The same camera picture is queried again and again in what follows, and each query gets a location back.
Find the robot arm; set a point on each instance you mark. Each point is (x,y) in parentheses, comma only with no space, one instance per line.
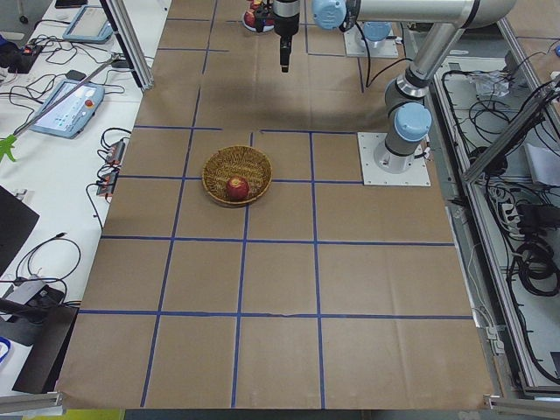
(270,20)
(409,120)

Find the red apple plate back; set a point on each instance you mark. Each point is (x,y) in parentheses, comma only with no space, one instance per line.
(249,18)

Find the silver metal plate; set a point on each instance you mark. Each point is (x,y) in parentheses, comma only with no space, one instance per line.
(266,28)

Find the woven wicker basket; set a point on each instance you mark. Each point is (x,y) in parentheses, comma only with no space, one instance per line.
(237,175)

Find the dark red basket apple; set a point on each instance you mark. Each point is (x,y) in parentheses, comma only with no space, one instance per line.
(237,188)

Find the teach pendant far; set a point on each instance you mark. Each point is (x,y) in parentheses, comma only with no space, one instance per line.
(89,25)

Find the teach pendant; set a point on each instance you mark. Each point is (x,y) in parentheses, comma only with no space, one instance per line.
(71,116)
(89,25)

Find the teach pendant near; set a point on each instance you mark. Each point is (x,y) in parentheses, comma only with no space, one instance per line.
(71,116)

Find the black laptop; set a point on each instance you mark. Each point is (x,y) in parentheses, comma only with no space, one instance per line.
(16,224)

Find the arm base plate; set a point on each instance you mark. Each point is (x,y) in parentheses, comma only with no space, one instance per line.
(380,167)
(376,39)

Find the aluminium frame post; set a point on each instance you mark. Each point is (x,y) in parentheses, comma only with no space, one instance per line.
(120,22)

